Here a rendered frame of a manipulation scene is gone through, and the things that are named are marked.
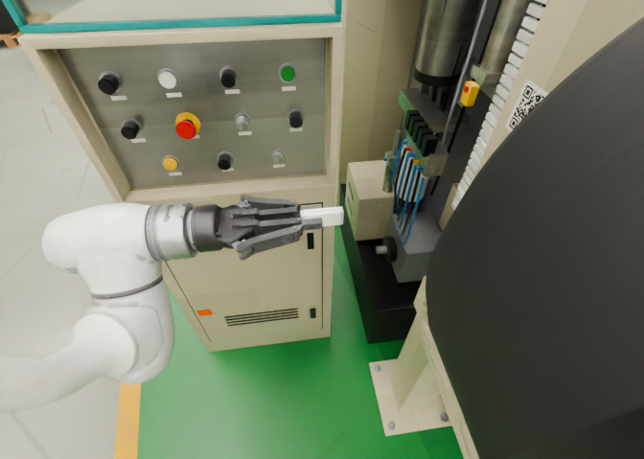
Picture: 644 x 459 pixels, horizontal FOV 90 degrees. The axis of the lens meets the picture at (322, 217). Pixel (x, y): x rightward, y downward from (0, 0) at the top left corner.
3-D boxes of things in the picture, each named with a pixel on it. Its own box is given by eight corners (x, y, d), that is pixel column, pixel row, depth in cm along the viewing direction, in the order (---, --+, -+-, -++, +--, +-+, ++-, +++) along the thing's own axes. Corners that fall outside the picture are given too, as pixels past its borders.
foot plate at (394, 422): (368, 363, 140) (369, 361, 138) (427, 355, 142) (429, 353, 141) (385, 436, 121) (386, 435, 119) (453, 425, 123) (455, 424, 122)
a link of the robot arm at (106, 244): (164, 195, 55) (177, 267, 58) (67, 203, 54) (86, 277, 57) (136, 206, 45) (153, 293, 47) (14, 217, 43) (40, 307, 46)
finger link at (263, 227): (230, 218, 50) (229, 225, 49) (302, 214, 51) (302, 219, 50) (235, 236, 53) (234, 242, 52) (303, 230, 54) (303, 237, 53)
